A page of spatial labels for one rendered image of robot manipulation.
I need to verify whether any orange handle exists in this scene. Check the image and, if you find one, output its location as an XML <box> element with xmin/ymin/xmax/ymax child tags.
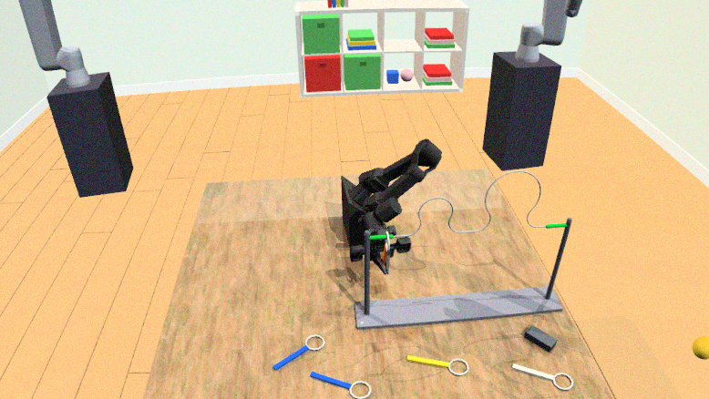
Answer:
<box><xmin>383</xmin><ymin>231</ymin><xmax>390</xmax><ymax>266</ymax></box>

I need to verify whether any white ring with blue handle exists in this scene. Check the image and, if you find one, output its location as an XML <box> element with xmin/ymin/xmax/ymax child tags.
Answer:
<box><xmin>272</xmin><ymin>334</ymin><xmax>325</xmax><ymax>371</ymax></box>
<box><xmin>311</xmin><ymin>372</ymin><xmax>371</xmax><ymax>399</ymax></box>

